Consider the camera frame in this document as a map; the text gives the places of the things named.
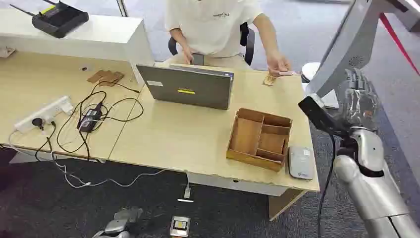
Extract person's right hand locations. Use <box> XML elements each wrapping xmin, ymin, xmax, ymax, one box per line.
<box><xmin>181</xmin><ymin>46</ymin><xmax>196</xmax><ymax>65</ymax></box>

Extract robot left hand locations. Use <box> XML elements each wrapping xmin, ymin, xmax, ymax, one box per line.
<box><xmin>91</xmin><ymin>206</ymin><xmax>144</xmax><ymax>238</ymax></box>

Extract person's left hand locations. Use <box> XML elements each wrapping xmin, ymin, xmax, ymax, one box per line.
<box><xmin>265</xmin><ymin>50</ymin><xmax>293</xmax><ymax>78</ymax></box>

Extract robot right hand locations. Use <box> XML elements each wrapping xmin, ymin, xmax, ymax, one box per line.
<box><xmin>340</xmin><ymin>68</ymin><xmax>382</xmax><ymax>130</ymax></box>

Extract grey laptop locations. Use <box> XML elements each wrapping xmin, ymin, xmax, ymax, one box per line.
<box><xmin>136</xmin><ymin>63</ymin><xmax>235</xmax><ymax>111</ymax></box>

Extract person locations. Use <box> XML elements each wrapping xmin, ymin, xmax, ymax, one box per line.
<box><xmin>163</xmin><ymin>0</ymin><xmax>264</xmax><ymax>70</ymax></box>

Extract black office chair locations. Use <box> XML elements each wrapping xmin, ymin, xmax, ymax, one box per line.
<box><xmin>168</xmin><ymin>21</ymin><xmax>256</xmax><ymax>66</ymax></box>

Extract white round stool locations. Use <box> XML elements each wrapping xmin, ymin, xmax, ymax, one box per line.
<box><xmin>301</xmin><ymin>61</ymin><xmax>339</xmax><ymax>110</ymax></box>

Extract small pale square box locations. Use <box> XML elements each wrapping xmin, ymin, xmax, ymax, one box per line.
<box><xmin>169</xmin><ymin>215</ymin><xmax>191</xmax><ymax>238</ymax></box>

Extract wooden compartment box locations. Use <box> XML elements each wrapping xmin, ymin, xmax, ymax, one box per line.
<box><xmin>226</xmin><ymin>108</ymin><xmax>293</xmax><ymax>173</ymax></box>

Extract flat wooden pieces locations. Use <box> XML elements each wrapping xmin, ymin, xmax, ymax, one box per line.
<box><xmin>86</xmin><ymin>69</ymin><xmax>125</xmax><ymax>88</ymax></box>

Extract grey flat device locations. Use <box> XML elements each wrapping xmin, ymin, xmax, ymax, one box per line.
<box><xmin>287</xmin><ymin>146</ymin><xmax>315</xmax><ymax>181</ymax></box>

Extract white raised counter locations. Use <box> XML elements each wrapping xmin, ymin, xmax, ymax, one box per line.
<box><xmin>0</xmin><ymin>8</ymin><xmax>156</xmax><ymax>87</ymax></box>

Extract black power adapter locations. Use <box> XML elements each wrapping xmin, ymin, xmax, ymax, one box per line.
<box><xmin>77</xmin><ymin>102</ymin><xmax>104</xmax><ymax>133</ymax></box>

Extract wooden desk leg panel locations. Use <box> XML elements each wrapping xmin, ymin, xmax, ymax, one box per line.
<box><xmin>268</xmin><ymin>188</ymin><xmax>308</xmax><ymax>222</ymax></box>

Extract black router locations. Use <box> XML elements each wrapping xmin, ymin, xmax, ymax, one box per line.
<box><xmin>9</xmin><ymin>0</ymin><xmax>90</xmax><ymax>39</ymax></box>

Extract white power strip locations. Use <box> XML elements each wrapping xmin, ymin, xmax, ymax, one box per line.
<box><xmin>13</xmin><ymin>95</ymin><xmax>74</xmax><ymax>134</ymax></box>

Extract small pale object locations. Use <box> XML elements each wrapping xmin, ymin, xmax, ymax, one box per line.
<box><xmin>0</xmin><ymin>46</ymin><xmax>16</xmax><ymax>59</ymax></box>

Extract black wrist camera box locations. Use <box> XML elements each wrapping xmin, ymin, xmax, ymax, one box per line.
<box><xmin>297</xmin><ymin>94</ymin><xmax>349</xmax><ymax>136</ymax></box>

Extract long white cable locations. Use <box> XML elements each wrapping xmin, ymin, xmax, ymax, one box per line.
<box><xmin>7</xmin><ymin>128</ymin><xmax>167</xmax><ymax>189</ymax></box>

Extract red strap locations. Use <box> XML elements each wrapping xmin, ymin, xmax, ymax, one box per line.
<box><xmin>379</xmin><ymin>12</ymin><xmax>420</xmax><ymax>77</ymax></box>

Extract white cable with plug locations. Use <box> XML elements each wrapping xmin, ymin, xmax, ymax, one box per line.
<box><xmin>177</xmin><ymin>171</ymin><xmax>195</xmax><ymax>203</ymax></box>

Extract black laptop charging cable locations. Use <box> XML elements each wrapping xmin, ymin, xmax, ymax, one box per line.
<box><xmin>89</xmin><ymin>80</ymin><xmax>145</xmax><ymax>123</ymax></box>

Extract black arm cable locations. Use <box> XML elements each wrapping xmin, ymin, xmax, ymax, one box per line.
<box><xmin>316</xmin><ymin>134</ymin><xmax>337</xmax><ymax>238</ymax></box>

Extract black mains cable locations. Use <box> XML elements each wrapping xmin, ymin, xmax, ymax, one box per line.
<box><xmin>34</xmin><ymin>91</ymin><xmax>109</xmax><ymax>162</ymax></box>

